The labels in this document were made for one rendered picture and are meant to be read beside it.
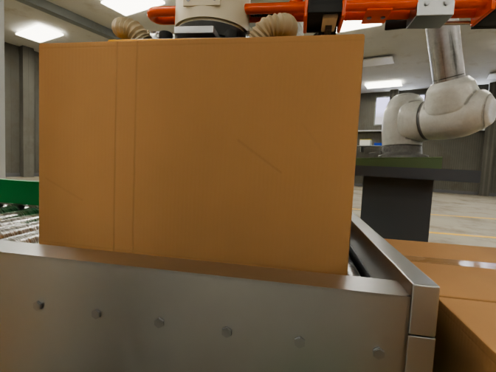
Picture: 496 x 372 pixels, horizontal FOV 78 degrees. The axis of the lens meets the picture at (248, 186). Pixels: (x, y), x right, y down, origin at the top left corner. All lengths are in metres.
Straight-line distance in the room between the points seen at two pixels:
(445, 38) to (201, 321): 1.19
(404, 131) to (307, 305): 1.08
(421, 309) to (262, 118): 0.35
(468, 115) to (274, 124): 0.88
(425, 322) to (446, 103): 0.99
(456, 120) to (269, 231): 0.92
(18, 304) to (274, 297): 0.36
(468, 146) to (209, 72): 13.54
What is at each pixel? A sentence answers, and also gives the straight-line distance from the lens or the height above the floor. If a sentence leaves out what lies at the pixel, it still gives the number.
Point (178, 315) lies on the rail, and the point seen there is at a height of 0.54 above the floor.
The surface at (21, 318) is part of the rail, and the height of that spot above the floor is 0.50.
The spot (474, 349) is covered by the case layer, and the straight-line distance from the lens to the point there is 0.50.
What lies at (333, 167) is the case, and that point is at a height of 0.74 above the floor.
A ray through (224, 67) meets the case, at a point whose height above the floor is 0.90.
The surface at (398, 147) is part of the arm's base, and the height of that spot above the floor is 0.83.
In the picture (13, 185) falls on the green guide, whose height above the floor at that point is 0.62.
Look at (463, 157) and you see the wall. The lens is 13.91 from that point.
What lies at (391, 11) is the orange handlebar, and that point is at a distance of 0.82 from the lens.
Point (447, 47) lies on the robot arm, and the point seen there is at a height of 1.16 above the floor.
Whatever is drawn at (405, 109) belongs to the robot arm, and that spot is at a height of 0.98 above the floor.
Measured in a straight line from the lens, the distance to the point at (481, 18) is 0.84.
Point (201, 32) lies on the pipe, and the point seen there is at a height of 0.98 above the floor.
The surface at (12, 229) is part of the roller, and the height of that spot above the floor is 0.54.
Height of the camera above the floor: 0.74
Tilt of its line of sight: 4 degrees down
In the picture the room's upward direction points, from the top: 3 degrees clockwise
